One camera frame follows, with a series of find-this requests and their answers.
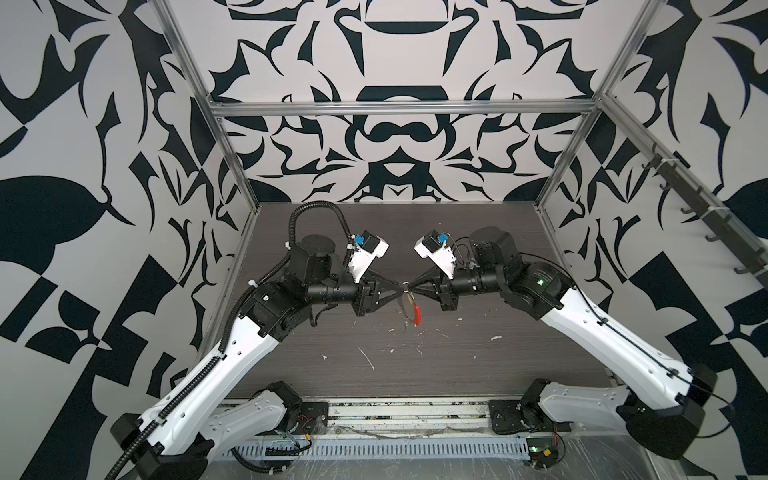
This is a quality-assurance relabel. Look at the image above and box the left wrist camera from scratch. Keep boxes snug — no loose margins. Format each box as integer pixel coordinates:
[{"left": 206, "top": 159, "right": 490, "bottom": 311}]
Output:
[{"left": 346, "top": 230, "right": 389, "bottom": 284}]

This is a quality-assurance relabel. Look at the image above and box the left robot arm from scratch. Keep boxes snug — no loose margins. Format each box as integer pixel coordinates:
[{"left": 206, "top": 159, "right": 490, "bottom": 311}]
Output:
[{"left": 106, "top": 231, "right": 402, "bottom": 479}]

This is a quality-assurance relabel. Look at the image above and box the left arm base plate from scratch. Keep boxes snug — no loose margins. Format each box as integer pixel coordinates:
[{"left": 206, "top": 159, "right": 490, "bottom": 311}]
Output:
[{"left": 281, "top": 401, "right": 329, "bottom": 435}]

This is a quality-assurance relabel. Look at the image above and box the black corrugated cable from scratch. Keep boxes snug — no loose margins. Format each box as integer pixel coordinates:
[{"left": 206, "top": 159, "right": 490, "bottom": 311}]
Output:
[{"left": 287, "top": 200, "right": 355, "bottom": 247}]

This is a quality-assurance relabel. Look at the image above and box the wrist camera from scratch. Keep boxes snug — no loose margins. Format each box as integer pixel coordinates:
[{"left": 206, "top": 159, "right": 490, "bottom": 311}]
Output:
[
  {"left": 414, "top": 230, "right": 457, "bottom": 280},
  {"left": 346, "top": 230, "right": 389, "bottom": 284}
]

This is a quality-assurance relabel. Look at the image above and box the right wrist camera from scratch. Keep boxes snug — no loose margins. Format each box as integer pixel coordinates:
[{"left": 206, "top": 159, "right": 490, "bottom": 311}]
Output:
[{"left": 414, "top": 230, "right": 457, "bottom": 280}]

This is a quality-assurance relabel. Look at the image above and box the slotted cable duct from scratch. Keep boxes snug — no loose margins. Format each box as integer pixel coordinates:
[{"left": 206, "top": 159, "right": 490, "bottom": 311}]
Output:
[{"left": 236, "top": 437, "right": 530, "bottom": 461}]

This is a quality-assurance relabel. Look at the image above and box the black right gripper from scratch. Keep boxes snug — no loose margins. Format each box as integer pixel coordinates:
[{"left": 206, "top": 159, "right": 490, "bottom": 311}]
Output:
[{"left": 408, "top": 261, "right": 508, "bottom": 311}]

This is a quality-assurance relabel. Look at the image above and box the wall hook rack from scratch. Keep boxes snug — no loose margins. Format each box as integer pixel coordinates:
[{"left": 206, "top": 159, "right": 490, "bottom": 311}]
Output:
[{"left": 640, "top": 143, "right": 767, "bottom": 289}]

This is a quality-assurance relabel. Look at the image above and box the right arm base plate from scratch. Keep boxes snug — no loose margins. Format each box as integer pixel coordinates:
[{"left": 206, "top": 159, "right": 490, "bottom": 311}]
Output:
[{"left": 488, "top": 399, "right": 541, "bottom": 435}]

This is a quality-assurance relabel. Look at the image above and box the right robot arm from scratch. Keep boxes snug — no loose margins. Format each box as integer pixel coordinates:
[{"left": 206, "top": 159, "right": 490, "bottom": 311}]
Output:
[{"left": 409, "top": 227, "right": 717, "bottom": 460}]

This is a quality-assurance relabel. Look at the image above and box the small circuit board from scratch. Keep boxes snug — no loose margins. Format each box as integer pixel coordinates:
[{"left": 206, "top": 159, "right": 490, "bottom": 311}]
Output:
[{"left": 526, "top": 435, "right": 566, "bottom": 470}]

